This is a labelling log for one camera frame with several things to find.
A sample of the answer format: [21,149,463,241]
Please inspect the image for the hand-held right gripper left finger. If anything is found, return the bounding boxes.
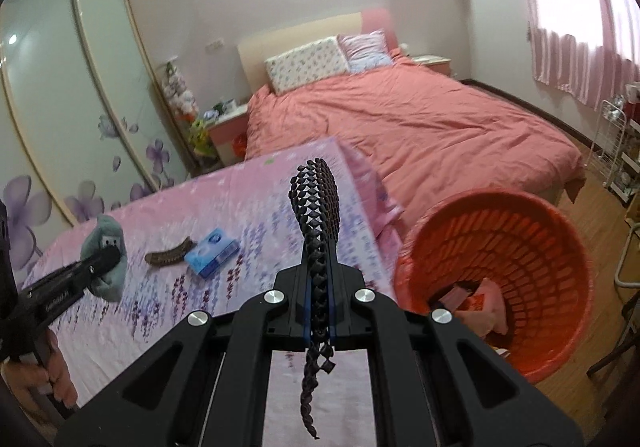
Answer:
[52,263,308,447]

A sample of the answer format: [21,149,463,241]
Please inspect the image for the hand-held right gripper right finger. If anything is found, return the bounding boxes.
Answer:
[327,263,586,447]

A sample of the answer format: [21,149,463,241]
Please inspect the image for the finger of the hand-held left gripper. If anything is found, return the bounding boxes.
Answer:
[75,247,122,290]

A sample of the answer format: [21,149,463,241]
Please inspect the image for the grey-green fuzzy sock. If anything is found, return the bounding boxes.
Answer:
[81,214,127,303]

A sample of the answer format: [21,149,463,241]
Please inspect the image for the black scaly flexible toy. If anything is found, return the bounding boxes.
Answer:
[286,157,342,441]

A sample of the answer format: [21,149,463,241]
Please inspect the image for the white paper bag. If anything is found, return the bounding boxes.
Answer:
[460,277,510,335]

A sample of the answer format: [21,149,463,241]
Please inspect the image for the red plastic basket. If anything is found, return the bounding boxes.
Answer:
[392,189,596,385]

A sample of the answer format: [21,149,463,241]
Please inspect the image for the person's left hand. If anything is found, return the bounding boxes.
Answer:
[0,327,78,410]

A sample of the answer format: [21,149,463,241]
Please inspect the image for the blue and white tissue packet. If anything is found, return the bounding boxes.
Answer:
[183,228,238,278]

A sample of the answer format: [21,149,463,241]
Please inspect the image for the lavender printed blanket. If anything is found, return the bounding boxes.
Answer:
[20,137,406,447]

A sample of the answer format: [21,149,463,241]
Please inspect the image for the yellow-green plush toy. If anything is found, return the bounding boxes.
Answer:
[190,117,218,162]

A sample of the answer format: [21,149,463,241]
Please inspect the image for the flower print sliding wardrobe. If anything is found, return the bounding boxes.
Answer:
[0,0,193,268]

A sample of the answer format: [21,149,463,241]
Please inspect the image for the pink nightstand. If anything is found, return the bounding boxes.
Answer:
[207,104,251,165]

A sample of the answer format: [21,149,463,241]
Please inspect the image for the bed with pink duvet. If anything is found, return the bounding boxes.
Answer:
[245,61,586,228]

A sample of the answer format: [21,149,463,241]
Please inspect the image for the floral white pillow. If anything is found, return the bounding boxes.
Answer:
[264,38,351,95]

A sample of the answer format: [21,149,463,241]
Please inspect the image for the pink striped pillow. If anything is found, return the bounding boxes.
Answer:
[337,29,393,74]

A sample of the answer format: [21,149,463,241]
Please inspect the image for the white nightstand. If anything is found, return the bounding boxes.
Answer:
[410,54,453,75]

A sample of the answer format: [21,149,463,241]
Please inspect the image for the cream and pink headboard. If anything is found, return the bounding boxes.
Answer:
[236,9,401,88]

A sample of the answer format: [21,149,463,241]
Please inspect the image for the pink curtain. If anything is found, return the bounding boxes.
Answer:
[507,0,640,108]

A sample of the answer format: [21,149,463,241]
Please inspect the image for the grey metal frame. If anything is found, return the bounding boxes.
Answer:
[587,222,640,378]

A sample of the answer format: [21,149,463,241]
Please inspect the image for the white wire rack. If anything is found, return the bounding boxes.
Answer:
[590,82,640,208]

